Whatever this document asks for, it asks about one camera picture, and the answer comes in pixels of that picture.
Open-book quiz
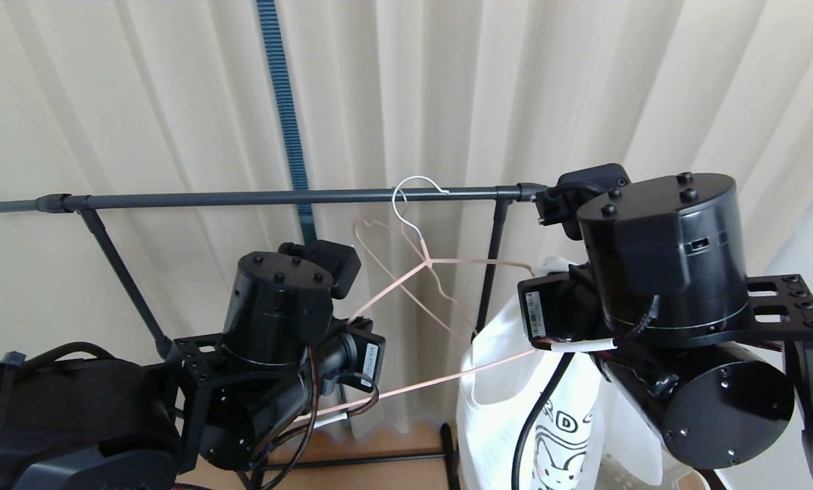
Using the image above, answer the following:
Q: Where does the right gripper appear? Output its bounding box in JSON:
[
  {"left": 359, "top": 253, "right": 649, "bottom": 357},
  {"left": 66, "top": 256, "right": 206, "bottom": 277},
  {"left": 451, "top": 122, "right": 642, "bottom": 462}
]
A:
[{"left": 517, "top": 264, "right": 616, "bottom": 353}]

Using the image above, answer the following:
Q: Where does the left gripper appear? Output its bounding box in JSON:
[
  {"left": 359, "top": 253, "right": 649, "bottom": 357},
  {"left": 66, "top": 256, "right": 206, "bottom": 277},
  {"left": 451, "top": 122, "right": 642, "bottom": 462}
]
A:
[{"left": 308, "top": 320, "right": 388, "bottom": 409}]

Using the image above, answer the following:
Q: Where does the white printed T-shirt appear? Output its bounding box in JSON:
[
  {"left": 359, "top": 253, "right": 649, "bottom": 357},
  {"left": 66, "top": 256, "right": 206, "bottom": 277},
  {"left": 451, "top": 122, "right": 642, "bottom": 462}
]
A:
[{"left": 456, "top": 257, "right": 665, "bottom": 490}]

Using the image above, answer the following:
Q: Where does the white laundry basket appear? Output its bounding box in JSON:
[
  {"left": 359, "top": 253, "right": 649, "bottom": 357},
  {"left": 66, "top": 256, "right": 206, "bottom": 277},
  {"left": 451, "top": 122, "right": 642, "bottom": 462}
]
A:
[{"left": 600, "top": 455, "right": 703, "bottom": 490}]

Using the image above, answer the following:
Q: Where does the black clothes rack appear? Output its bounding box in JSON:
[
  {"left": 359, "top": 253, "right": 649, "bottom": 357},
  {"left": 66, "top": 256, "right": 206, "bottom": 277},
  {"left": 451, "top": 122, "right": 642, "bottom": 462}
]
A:
[{"left": 0, "top": 182, "right": 550, "bottom": 490}]

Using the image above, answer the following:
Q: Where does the blue ribbed strip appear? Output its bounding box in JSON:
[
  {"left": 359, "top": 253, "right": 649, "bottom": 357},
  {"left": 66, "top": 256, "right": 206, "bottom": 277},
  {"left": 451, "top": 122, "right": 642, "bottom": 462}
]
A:
[{"left": 255, "top": 0, "right": 317, "bottom": 242}]

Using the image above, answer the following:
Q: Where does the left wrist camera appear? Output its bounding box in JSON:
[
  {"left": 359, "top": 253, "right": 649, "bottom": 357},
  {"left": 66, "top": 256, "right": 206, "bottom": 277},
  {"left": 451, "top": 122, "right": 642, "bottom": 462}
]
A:
[{"left": 278, "top": 240, "right": 363, "bottom": 301}]

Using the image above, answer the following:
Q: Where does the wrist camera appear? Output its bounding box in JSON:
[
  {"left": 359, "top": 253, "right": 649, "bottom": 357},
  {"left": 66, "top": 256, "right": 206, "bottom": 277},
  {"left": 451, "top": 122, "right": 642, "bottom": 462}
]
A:
[
  {"left": 278, "top": 240, "right": 363, "bottom": 301},
  {"left": 535, "top": 162, "right": 633, "bottom": 242}
]

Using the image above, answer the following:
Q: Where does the black cable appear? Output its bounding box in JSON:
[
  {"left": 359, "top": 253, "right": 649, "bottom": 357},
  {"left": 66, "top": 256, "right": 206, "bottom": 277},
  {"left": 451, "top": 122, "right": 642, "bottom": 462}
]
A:
[
  {"left": 512, "top": 350, "right": 577, "bottom": 490},
  {"left": 12, "top": 340, "right": 118, "bottom": 372}
]

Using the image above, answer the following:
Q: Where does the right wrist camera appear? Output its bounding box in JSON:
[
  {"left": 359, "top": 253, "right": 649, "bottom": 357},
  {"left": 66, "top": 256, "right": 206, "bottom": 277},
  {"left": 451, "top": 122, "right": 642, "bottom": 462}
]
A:
[{"left": 535, "top": 162, "right": 633, "bottom": 242}]

